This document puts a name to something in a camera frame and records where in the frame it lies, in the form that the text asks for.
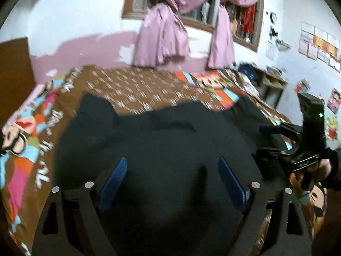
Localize black garment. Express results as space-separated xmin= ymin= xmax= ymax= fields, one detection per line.
xmin=54 ymin=94 xmax=286 ymax=255

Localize person's right hand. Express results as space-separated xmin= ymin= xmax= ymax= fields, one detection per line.
xmin=307 ymin=159 xmax=332 ymax=182

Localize wooden shelf unit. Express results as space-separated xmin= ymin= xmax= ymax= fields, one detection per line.
xmin=253 ymin=65 xmax=288 ymax=109

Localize brown patterned bed cover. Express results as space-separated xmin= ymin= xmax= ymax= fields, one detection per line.
xmin=1 ymin=66 xmax=325 ymax=255

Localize wooden headboard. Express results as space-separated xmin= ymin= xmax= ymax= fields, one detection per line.
xmin=0 ymin=38 xmax=36 ymax=126

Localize right pink curtain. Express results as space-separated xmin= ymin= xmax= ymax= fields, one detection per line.
xmin=208 ymin=0 xmax=258 ymax=69

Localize pink curtain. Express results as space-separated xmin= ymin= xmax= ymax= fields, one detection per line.
xmin=208 ymin=0 xmax=258 ymax=69
xmin=133 ymin=0 xmax=206 ymax=67

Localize left pink curtain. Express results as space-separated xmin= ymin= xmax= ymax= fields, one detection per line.
xmin=133 ymin=0 xmax=206 ymax=67

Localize wall paper posters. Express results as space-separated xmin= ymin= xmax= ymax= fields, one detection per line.
xmin=298 ymin=22 xmax=340 ymax=73

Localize round wall clock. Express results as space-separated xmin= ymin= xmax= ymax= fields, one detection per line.
xmin=270 ymin=12 xmax=277 ymax=24

